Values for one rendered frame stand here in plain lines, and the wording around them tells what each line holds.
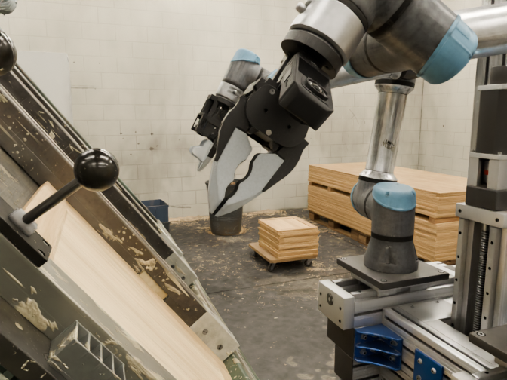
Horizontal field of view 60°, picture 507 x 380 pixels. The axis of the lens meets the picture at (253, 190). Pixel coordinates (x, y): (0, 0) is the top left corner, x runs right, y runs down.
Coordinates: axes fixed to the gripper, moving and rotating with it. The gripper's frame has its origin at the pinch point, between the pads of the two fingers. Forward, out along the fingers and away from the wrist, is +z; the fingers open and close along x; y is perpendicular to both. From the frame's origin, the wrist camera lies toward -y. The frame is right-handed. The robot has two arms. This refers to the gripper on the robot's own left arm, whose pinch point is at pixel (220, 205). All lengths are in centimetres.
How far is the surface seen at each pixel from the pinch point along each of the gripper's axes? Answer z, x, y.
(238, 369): 30, -33, 47
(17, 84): 3, 48, 89
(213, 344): 29, -27, 52
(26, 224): 11.0, 14.7, -0.9
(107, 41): -88, 124, 555
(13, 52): -1.7, 21.7, -6.9
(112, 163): 1.7, 11.0, -6.0
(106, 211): 14, 9, 47
